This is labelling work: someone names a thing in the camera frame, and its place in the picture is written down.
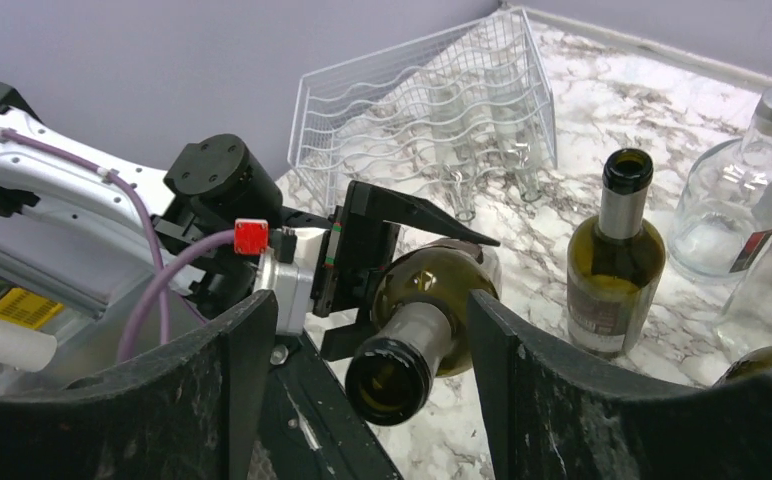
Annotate tall clear glass bottle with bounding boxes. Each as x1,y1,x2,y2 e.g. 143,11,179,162
713,218,772,366

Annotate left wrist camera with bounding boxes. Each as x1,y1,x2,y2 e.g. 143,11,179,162
233,219,328,336

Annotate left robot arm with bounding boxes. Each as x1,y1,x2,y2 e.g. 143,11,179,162
0,82,500,367

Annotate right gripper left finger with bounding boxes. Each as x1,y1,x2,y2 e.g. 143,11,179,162
0,290,278,479

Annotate clear round liquor bottle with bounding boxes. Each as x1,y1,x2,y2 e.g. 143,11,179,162
668,87,772,283

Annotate white wire wine rack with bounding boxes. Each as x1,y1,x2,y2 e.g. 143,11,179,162
287,7,558,220

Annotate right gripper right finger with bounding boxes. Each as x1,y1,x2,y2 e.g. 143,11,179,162
467,290,772,479

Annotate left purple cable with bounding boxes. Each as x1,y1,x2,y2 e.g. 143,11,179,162
0,117,238,364

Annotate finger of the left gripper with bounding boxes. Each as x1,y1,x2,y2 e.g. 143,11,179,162
320,311,376,362
349,180,500,247

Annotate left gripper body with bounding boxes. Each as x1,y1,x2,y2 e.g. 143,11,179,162
311,181,402,317

